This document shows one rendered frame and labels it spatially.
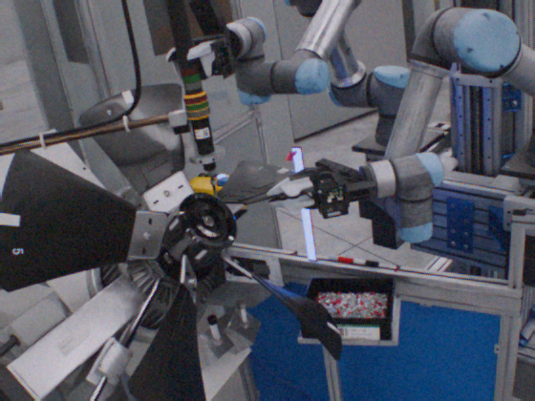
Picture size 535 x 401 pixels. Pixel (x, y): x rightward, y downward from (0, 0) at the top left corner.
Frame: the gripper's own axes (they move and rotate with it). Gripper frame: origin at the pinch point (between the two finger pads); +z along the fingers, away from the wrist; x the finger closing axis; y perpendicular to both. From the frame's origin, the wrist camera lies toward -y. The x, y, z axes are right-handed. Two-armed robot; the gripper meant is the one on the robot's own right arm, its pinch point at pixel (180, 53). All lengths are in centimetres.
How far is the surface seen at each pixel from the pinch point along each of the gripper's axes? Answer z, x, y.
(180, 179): 2.1, 4.6, 23.4
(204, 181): -42, 25, 43
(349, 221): -218, 29, 150
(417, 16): -692, 19, 85
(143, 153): 0.3, 12.6, 18.3
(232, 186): -13.6, 1.9, 32.0
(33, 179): 26.5, 15.7, 12.1
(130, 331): 26.5, 6.1, 40.7
